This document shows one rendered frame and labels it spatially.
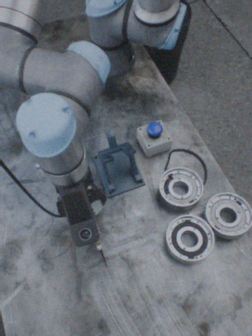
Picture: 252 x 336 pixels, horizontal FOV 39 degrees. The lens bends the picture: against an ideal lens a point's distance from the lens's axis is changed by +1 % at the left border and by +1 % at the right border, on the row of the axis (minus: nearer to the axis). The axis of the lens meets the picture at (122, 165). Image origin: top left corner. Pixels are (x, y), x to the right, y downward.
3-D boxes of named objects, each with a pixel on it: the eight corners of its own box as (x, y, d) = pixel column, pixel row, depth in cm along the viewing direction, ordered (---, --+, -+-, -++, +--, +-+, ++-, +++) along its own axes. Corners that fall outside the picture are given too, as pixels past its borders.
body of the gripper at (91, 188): (91, 166, 72) (81, 135, 62) (102, 203, 69) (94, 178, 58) (55, 176, 72) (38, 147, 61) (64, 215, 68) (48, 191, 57)
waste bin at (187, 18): (191, 83, 212) (203, 21, 175) (140, 100, 206) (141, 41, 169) (166, 46, 228) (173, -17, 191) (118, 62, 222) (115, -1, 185)
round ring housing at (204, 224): (213, 266, 79) (217, 261, 75) (166, 265, 79) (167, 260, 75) (208, 221, 84) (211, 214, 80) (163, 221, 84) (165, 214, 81)
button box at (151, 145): (170, 149, 94) (172, 138, 90) (147, 157, 93) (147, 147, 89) (158, 126, 98) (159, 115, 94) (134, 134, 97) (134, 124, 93)
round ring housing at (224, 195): (220, 191, 88) (224, 184, 84) (256, 218, 84) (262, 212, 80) (193, 220, 84) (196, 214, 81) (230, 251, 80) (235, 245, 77)
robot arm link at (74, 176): (90, 167, 54) (38, 183, 53) (94, 180, 58) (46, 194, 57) (78, 128, 57) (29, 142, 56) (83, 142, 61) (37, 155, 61)
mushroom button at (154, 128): (164, 141, 93) (165, 130, 88) (149, 146, 92) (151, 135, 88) (157, 130, 94) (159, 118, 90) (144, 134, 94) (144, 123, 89)
